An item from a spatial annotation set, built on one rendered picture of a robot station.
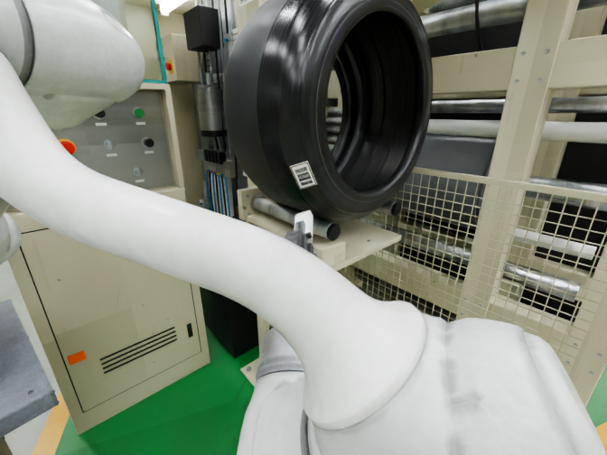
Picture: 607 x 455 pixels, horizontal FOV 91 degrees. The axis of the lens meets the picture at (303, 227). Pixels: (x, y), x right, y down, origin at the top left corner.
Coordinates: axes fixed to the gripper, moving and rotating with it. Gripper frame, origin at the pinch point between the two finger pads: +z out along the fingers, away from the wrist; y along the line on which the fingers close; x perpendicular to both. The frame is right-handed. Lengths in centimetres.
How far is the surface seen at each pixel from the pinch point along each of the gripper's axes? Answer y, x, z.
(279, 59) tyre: -21.4, 3.0, 23.1
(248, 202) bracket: 14.8, -26.3, 36.5
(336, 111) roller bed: 16, 5, 84
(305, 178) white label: -0.1, 0.0, 15.3
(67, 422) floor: 61, -129, -7
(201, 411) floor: 83, -80, -1
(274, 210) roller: 15.5, -16.7, 29.2
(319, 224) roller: 15.0, -2.4, 17.3
